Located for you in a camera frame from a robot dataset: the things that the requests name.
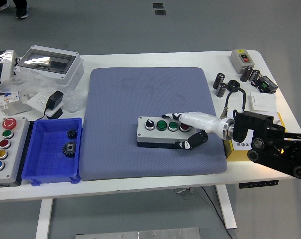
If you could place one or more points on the black hex nut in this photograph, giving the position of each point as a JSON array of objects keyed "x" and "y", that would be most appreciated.
[{"x": 233, "y": 84}]

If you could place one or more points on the white circuit breaker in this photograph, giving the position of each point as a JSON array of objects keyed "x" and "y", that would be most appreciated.
[{"x": 12, "y": 102}]

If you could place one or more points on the grey four-button control box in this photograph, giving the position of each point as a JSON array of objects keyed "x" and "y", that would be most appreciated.
[{"x": 152, "y": 135}]

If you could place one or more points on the white box in shiny wrap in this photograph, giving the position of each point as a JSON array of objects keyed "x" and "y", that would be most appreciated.
[{"x": 6, "y": 64}]

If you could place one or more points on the white table leg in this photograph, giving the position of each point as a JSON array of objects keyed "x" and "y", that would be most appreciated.
[
  {"x": 43, "y": 219},
  {"x": 226, "y": 209}
]

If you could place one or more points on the blue plastic bin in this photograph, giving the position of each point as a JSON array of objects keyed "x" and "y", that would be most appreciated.
[{"x": 48, "y": 161}]

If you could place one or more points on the grey red-black switch box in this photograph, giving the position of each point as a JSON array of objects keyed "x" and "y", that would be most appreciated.
[{"x": 237, "y": 61}]

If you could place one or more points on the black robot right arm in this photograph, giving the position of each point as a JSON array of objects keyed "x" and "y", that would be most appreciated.
[{"x": 272, "y": 144}]

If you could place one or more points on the grey distribution box clear lid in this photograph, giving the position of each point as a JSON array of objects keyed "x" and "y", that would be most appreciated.
[{"x": 65, "y": 72}]

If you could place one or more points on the white wall socket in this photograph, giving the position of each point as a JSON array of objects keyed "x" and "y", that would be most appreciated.
[{"x": 37, "y": 100}]

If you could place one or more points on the large black bevel gear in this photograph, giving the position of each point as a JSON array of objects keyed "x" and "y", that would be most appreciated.
[{"x": 69, "y": 149}]

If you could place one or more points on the metal bracket under table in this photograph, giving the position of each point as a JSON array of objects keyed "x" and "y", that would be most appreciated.
[{"x": 183, "y": 191}]

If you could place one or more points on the grey metal floor plate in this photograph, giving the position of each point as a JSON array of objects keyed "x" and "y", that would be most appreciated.
[{"x": 140, "y": 234}]

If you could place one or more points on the black table control panel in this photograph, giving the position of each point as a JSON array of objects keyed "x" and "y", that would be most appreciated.
[{"x": 258, "y": 184}]

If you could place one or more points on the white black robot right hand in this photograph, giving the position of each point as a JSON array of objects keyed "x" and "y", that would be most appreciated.
[{"x": 202, "y": 122}]

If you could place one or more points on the grey five-button control station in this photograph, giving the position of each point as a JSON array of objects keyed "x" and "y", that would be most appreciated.
[{"x": 13, "y": 149}]

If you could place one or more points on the black module green terminal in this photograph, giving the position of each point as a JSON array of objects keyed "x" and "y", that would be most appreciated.
[{"x": 266, "y": 84}]

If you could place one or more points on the blue-grey mat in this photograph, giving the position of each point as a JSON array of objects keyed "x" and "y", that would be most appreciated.
[{"x": 120, "y": 99}]

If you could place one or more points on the clear plastic bag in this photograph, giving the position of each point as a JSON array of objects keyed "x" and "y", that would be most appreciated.
[{"x": 38, "y": 83}]

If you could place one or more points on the yellow white cardboard box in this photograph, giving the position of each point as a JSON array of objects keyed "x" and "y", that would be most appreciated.
[{"x": 237, "y": 155}]

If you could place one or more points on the black power adapter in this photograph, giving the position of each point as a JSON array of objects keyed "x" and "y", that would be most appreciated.
[{"x": 54, "y": 99}]

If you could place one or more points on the small black bevel gear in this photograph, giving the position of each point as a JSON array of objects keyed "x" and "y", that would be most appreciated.
[{"x": 71, "y": 134}]

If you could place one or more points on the white wall switch panel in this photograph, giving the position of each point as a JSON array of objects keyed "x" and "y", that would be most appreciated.
[{"x": 263, "y": 102}]

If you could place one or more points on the dark floor outlet cover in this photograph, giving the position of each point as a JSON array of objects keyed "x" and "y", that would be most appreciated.
[
  {"x": 160, "y": 12},
  {"x": 158, "y": 5}
]

